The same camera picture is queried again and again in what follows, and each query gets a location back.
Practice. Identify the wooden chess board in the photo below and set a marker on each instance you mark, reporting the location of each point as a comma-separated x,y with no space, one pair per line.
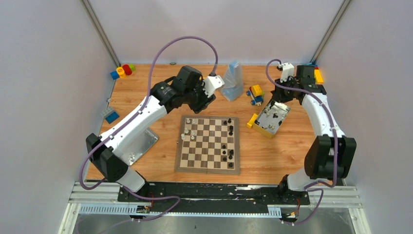
209,145

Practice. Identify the silver tin lid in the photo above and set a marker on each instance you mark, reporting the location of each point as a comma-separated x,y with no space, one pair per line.
141,145

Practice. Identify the yellow tin with chess pieces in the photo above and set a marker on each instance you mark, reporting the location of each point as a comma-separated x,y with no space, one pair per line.
270,118

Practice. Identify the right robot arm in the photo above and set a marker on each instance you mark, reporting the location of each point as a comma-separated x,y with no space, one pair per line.
331,154

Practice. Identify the colourful cylinder blocks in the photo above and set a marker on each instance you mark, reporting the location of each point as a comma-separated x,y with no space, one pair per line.
123,71

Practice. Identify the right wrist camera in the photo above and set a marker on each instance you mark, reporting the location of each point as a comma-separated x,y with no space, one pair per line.
287,70

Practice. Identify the yellow arch block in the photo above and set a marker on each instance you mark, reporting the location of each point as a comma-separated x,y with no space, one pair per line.
251,122

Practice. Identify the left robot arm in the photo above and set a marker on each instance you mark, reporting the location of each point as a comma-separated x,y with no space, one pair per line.
109,152

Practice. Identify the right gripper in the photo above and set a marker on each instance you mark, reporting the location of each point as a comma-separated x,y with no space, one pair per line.
277,96

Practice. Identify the grey blue duplo brick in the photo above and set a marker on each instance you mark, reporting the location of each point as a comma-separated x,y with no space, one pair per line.
109,114

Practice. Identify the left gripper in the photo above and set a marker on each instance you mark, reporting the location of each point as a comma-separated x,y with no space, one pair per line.
200,103

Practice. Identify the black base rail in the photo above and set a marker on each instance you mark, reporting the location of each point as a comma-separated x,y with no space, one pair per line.
220,198

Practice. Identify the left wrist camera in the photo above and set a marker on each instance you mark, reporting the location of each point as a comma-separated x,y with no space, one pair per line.
211,84

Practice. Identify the stacked duplo bricks corner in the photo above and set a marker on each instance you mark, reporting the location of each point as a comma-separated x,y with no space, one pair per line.
317,74

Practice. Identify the toy brick car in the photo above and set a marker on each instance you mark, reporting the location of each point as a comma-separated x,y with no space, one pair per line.
256,94

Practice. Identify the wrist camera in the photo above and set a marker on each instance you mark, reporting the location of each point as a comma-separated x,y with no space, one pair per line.
211,84
287,70

